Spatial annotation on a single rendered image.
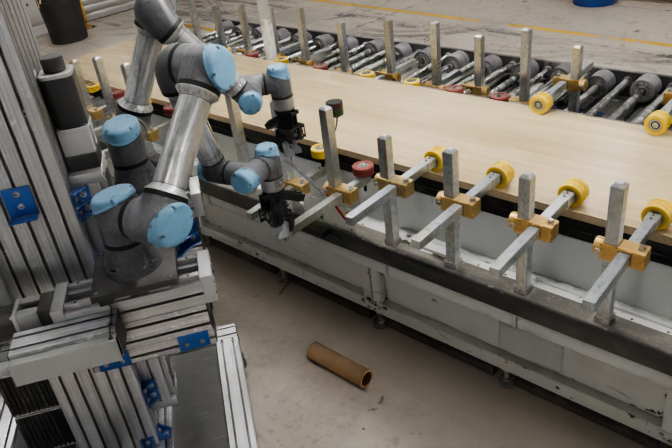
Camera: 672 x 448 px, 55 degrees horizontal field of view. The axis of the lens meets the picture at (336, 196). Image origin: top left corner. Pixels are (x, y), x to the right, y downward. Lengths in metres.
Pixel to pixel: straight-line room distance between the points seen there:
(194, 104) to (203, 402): 1.28
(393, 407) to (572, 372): 0.69
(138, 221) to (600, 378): 1.67
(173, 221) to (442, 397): 1.49
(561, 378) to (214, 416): 1.27
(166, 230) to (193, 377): 1.17
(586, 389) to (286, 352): 1.26
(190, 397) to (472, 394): 1.10
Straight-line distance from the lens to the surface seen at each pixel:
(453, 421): 2.65
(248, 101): 2.08
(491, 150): 2.49
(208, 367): 2.71
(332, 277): 3.09
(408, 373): 2.82
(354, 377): 2.75
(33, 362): 1.82
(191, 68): 1.71
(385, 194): 2.11
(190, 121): 1.68
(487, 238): 2.35
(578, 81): 2.94
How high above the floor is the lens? 2.00
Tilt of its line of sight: 29 degrees down
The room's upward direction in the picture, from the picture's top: 7 degrees counter-clockwise
